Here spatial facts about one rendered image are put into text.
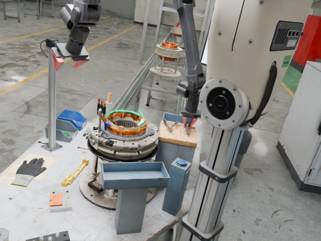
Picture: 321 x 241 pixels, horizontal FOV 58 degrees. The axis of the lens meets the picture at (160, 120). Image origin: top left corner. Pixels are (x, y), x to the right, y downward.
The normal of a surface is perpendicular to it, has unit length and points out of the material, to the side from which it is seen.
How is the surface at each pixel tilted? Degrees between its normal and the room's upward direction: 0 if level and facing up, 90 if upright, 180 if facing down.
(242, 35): 90
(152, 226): 0
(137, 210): 90
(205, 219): 90
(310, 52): 90
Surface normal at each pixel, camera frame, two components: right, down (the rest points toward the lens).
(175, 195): -0.44, 0.30
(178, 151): -0.07, 0.40
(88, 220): 0.15, -0.90
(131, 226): 0.26, 0.44
